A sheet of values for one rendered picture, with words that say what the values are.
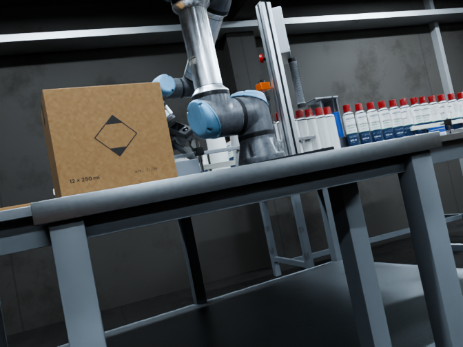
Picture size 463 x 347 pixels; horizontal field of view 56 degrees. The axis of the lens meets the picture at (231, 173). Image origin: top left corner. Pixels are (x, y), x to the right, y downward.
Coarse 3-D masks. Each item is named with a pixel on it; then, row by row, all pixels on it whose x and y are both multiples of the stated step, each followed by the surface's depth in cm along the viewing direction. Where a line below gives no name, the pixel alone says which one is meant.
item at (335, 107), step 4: (332, 100) 206; (336, 100) 208; (316, 104) 209; (320, 104) 207; (324, 104) 216; (328, 104) 213; (332, 104) 210; (336, 104) 208; (312, 108) 213; (332, 108) 211; (336, 108) 208; (312, 112) 208; (332, 112) 211; (340, 116) 208; (344, 136) 204; (340, 140) 202; (344, 140) 203; (340, 144) 202; (344, 144) 203; (348, 144) 204
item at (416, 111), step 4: (412, 100) 222; (416, 100) 221; (412, 104) 222; (416, 104) 221; (412, 108) 222; (416, 108) 220; (420, 108) 221; (412, 112) 222; (416, 112) 220; (420, 112) 220; (412, 116) 223; (416, 116) 220; (420, 116) 220; (416, 120) 221; (420, 120) 220; (416, 124) 221; (420, 124) 220; (424, 124) 221; (416, 132) 222; (420, 132) 220; (424, 132) 220
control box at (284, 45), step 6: (276, 12) 172; (276, 18) 172; (282, 18) 171; (276, 24) 172; (282, 24) 171; (276, 30) 172; (282, 30) 171; (282, 36) 171; (282, 42) 171; (288, 42) 171; (282, 48) 171; (288, 48) 171; (282, 54) 173; (288, 54) 174; (282, 60) 180
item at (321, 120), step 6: (318, 108) 194; (318, 114) 194; (318, 120) 193; (324, 120) 193; (318, 126) 193; (324, 126) 193; (324, 132) 192; (324, 138) 192; (324, 144) 192; (330, 144) 193
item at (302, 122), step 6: (300, 114) 189; (300, 120) 188; (306, 120) 189; (300, 126) 188; (306, 126) 189; (300, 132) 188; (306, 132) 188; (306, 144) 188; (306, 150) 188; (312, 150) 189
